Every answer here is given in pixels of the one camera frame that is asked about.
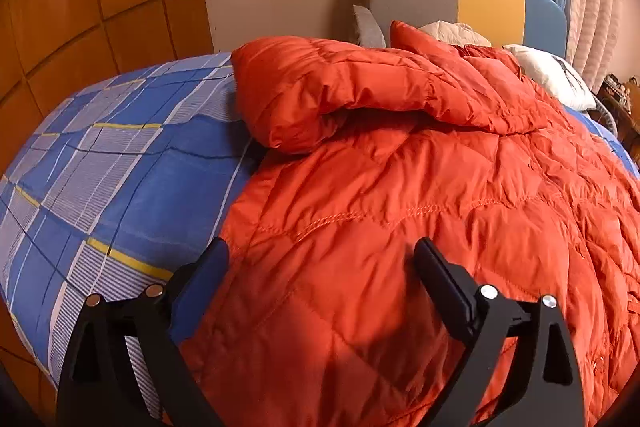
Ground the orange puffer down jacket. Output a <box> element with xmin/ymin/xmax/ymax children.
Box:
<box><xmin>181</xmin><ymin>22</ymin><xmax>639</xmax><ymax>426</ymax></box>

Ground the blue plaid bed sheet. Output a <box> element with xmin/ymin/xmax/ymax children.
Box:
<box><xmin>0</xmin><ymin>52</ymin><xmax>260</xmax><ymax>417</ymax></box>

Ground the cluttered wooden side table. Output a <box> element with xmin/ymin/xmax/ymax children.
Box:
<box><xmin>597</xmin><ymin>74</ymin><xmax>639</xmax><ymax>165</ymax></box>

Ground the white printed pillow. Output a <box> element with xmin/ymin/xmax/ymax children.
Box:
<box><xmin>504</xmin><ymin>44</ymin><xmax>597</xmax><ymax>113</ymax></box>

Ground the beige quilted blanket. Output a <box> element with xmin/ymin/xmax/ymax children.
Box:
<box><xmin>419</xmin><ymin>20</ymin><xmax>492</xmax><ymax>48</ymax></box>

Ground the grey pillow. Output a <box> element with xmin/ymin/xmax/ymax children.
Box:
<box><xmin>352</xmin><ymin>5</ymin><xmax>386</xmax><ymax>49</ymax></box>

